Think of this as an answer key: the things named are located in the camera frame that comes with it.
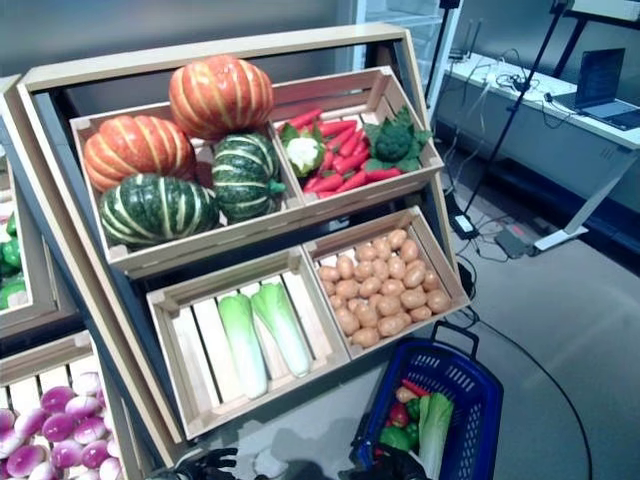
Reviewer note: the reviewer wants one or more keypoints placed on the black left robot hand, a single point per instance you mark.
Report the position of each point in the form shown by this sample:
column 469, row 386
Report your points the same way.
column 205, row 462

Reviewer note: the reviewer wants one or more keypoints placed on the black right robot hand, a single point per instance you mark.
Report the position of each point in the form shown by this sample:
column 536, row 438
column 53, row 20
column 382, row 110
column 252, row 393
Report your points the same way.
column 390, row 467

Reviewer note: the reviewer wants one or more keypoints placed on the blue plastic shopping basket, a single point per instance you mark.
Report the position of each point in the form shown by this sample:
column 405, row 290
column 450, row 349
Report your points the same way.
column 475, row 400

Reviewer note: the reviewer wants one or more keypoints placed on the green bell pepper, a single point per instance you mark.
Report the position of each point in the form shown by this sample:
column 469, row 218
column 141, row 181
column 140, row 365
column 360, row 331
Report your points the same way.
column 10, row 255
column 395, row 437
column 11, row 225
column 413, row 409

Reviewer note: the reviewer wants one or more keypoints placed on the napa cabbage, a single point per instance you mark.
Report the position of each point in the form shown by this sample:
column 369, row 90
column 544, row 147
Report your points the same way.
column 432, row 430
column 242, row 345
column 285, row 330

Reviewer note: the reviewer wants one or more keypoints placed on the yellow brown potato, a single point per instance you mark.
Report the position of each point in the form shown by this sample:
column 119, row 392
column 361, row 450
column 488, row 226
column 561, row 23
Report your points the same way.
column 404, row 395

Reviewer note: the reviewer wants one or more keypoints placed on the red chili pepper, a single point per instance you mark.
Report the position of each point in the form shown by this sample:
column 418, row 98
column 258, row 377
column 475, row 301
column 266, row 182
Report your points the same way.
column 415, row 387

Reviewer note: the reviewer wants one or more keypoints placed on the purple white turnip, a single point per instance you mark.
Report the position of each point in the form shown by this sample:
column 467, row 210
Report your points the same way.
column 66, row 453
column 90, row 430
column 95, row 453
column 25, row 460
column 42, row 473
column 86, row 383
column 56, row 398
column 59, row 427
column 82, row 407
column 31, row 421
column 10, row 443
column 111, row 470
column 6, row 420

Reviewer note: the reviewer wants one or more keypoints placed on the wooden crate holding napa cabbages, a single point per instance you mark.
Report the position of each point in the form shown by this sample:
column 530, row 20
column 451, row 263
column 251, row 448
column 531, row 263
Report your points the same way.
column 275, row 389

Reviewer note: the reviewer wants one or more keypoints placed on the wooden crate holding turnips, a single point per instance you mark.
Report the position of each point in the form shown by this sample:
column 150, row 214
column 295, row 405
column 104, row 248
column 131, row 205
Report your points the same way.
column 40, row 357

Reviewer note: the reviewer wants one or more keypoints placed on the wooden crate holding pumpkins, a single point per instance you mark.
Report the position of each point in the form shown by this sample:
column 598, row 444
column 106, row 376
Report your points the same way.
column 200, row 245

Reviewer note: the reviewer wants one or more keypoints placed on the wooden crate holding potatoes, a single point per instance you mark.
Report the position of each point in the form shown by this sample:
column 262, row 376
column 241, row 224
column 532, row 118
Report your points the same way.
column 434, row 250

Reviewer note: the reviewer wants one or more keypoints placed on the neighbouring wooden display stand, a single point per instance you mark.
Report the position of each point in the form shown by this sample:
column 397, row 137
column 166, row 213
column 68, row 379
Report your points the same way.
column 75, row 250

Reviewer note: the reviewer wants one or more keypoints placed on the wooden crate holding green peppers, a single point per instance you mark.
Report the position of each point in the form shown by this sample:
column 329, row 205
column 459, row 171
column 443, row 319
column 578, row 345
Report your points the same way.
column 35, row 280

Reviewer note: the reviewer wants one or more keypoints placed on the black power adapter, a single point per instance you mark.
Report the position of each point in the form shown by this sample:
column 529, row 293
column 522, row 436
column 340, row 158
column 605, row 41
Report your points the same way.
column 465, row 226

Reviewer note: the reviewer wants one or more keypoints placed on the grey power strip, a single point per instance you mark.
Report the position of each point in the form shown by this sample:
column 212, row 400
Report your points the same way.
column 515, row 243

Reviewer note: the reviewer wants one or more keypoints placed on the wide green striped pumpkin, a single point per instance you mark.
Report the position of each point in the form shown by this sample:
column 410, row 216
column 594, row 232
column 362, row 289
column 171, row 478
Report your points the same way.
column 155, row 210

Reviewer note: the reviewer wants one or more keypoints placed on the wooden crate holding carrots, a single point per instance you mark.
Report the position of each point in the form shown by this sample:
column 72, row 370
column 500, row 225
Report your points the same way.
column 370, row 188

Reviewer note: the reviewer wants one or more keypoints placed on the red carrot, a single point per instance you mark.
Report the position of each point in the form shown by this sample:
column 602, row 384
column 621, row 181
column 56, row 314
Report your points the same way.
column 337, row 127
column 352, row 162
column 352, row 181
column 342, row 139
column 311, row 184
column 327, row 161
column 382, row 175
column 327, row 183
column 351, row 144
column 305, row 120

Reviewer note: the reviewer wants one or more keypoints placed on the green striped pumpkin with stem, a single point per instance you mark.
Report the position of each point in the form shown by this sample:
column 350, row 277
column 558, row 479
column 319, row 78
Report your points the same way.
column 245, row 175

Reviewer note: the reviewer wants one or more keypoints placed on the flatter orange striped pumpkin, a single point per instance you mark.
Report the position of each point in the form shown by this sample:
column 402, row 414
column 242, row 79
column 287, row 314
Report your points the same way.
column 137, row 147

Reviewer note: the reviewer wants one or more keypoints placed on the green broccoli with leaves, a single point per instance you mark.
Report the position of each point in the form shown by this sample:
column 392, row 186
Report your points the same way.
column 392, row 142

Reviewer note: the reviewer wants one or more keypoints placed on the white cauliflower with leaves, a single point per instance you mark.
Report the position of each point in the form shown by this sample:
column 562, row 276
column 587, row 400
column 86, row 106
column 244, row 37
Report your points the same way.
column 303, row 150

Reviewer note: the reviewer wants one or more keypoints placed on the white office desk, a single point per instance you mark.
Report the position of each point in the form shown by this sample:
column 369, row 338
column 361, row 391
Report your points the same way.
column 540, row 135

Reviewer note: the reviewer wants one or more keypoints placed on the large orange striped pumpkin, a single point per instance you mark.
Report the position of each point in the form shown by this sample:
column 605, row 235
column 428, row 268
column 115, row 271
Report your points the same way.
column 220, row 97

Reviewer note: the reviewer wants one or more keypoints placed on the black tripod stand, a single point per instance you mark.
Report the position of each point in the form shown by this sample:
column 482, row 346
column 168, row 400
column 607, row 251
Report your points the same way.
column 520, row 95

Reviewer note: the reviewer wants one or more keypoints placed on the wooden vegetable display stand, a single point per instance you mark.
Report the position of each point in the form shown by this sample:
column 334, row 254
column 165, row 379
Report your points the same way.
column 200, row 50

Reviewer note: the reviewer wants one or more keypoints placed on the thin black light stand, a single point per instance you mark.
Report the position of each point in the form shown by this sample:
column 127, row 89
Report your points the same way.
column 440, row 45

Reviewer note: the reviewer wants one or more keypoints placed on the glass door cabinet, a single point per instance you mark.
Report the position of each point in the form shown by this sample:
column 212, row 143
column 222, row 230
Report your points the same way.
column 400, row 30

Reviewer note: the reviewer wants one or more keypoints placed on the grey open laptop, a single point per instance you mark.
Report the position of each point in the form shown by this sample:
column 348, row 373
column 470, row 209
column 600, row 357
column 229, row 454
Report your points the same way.
column 600, row 80

